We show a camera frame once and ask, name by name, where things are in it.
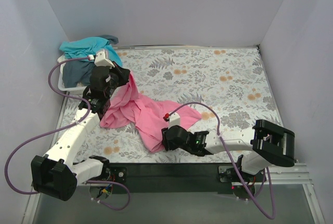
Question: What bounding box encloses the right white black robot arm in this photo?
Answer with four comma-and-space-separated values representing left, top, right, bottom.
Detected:
162, 120, 295, 181

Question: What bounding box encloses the teal t shirt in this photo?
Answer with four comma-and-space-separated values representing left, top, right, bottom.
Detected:
59, 37, 123, 66

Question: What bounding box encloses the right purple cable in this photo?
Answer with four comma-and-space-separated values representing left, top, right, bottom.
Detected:
169, 101, 276, 220

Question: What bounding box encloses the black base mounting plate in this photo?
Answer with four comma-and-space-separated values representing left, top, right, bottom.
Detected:
104, 163, 250, 194

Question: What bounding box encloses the purple cable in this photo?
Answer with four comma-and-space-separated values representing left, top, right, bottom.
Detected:
4, 57, 131, 211
169, 101, 276, 220

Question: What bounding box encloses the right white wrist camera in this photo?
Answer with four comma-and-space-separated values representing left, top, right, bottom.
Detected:
163, 113, 181, 128

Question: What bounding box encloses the grey blue t shirt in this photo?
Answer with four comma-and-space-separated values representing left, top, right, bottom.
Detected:
63, 35, 119, 87

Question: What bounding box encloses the aluminium frame rail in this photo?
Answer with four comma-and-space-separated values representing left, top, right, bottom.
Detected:
23, 164, 324, 223

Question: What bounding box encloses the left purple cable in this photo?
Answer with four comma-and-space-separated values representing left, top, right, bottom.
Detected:
4, 57, 131, 211

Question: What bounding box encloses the white plastic basket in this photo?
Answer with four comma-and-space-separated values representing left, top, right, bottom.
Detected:
58, 63, 86, 95

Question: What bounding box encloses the pink t shirt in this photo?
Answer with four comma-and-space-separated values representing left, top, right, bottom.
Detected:
99, 70, 202, 153

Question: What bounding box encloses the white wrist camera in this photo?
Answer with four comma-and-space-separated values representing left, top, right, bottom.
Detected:
88, 49, 116, 68
163, 113, 181, 128

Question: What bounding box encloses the floral patterned table mat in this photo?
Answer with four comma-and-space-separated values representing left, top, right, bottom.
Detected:
74, 47, 282, 163

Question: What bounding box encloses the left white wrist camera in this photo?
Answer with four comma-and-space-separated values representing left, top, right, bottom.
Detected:
88, 49, 116, 68

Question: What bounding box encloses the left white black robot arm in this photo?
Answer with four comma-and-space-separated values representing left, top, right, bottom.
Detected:
31, 65, 130, 201

